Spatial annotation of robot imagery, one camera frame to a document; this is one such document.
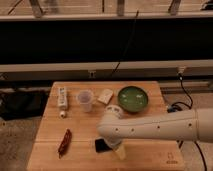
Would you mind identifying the black rectangular eraser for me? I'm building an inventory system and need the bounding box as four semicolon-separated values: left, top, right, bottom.
95;139;111;153

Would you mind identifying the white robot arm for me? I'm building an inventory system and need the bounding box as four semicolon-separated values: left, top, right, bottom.
95;105;213;159

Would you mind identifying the green ceramic bowl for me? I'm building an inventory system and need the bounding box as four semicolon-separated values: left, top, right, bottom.
117;86;149;113

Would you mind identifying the translucent plastic cup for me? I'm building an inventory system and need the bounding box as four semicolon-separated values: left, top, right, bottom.
76;90;94;112

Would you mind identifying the red chili pepper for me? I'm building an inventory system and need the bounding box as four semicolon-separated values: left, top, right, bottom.
58;129;72;157

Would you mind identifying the beige sponge block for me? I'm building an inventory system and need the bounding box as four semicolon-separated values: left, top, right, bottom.
98;89;113;105

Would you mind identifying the white toothpaste tube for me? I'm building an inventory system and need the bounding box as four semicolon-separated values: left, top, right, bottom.
57;87;68;118

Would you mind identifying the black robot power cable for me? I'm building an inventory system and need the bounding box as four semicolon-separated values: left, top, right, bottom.
165;73;208;171

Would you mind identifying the black hanging cable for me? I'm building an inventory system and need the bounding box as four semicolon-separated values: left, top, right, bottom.
110;9;140;77

